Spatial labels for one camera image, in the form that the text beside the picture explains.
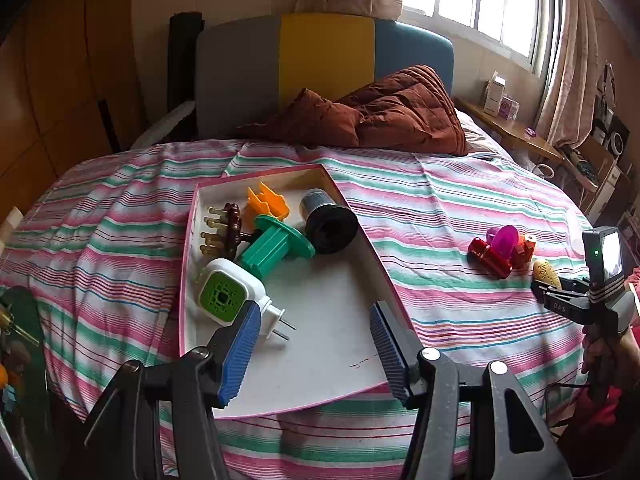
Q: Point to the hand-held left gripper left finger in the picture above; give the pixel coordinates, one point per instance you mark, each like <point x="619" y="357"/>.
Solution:
<point x="240" y="355"/>

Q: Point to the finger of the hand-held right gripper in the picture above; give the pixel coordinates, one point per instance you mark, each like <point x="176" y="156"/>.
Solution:
<point x="575" y="284"/>
<point x="562" y="302"/>

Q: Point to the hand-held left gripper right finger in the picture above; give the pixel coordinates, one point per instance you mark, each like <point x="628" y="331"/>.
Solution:
<point x="390" y="355"/>

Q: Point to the yellow perforated oval case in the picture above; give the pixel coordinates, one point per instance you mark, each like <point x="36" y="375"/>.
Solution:
<point x="545" y="271"/>

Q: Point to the orange red block toy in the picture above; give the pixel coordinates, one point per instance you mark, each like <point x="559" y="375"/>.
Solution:
<point x="522" y="252"/>

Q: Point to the white green plug-in device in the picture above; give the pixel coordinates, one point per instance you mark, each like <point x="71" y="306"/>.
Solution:
<point x="225" y="295"/>

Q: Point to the pink cardboard tray box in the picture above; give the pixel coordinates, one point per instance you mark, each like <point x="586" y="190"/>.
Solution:
<point x="325" y="320"/>

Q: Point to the red metallic lighter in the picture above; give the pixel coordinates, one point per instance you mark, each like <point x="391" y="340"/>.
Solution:
<point x="492" y="260"/>

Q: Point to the magenta silicone cup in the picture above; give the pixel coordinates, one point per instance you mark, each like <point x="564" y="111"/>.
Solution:
<point x="505" y="240"/>

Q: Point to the green plastic spool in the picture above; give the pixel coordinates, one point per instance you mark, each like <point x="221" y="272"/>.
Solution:
<point x="272" y="250"/>

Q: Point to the brown peg hairbrush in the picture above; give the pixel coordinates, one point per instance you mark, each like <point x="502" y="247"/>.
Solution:
<point x="231" y="230"/>

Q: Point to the black cylindrical canister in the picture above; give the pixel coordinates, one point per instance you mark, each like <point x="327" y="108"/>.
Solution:
<point x="327" y="225"/>

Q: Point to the orange plastic clip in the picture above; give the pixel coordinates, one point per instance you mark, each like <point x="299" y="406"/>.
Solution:
<point x="272" y="205"/>

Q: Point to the person's right hand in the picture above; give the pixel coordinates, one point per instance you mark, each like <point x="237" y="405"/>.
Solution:
<point x="597" y="355"/>

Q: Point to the red cloth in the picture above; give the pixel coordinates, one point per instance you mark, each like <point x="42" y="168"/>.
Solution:
<point x="634" y="300"/>

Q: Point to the striped pink green bedsheet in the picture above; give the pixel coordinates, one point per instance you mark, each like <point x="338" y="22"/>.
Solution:
<point x="450" y="320"/>

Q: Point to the black round speaker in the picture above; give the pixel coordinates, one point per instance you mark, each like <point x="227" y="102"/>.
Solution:
<point x="617" y="137"/>

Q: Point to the wooden bedside shelf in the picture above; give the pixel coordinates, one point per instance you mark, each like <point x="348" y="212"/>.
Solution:
<point x="520" y="135"/>

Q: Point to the pale pillow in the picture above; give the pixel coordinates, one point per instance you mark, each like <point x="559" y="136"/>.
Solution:
<point x="480" y="135"/>

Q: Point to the pink patterned curtain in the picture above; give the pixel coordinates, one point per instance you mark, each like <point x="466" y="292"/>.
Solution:
<point x="570" y="85"/>

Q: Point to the purple small box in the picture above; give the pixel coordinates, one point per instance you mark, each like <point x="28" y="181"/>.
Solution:
<point x="510" y="107"/>

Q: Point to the white carton box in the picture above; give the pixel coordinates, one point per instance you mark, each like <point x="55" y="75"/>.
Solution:
<point x="494" y="97"/>

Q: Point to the green glass round table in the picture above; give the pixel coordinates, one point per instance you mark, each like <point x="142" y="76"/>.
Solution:
<point x="30" y="360"/>

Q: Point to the brown quilted blanket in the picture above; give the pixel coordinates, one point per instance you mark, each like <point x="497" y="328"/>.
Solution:
<point x="400" y="110"/>

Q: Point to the white plastic wrap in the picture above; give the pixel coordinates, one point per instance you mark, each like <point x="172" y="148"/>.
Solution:
<point x="170" y="120"/>

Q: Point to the stack of white cups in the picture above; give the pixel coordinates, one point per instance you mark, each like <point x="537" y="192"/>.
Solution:
<point x="11" y="220"/>

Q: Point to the bright window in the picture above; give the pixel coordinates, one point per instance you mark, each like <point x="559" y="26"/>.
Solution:
<point x="500" y="0"/>

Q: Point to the black rolled mat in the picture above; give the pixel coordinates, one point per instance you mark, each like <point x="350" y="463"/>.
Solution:
<point x="182" y="60"/>

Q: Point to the grey yellow blue headboard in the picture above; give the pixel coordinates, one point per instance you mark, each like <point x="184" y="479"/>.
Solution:
<point x="325" y="50"/>

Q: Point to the wooden wardrobe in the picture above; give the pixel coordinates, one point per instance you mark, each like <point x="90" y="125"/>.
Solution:
<point x="65" y="85"/>

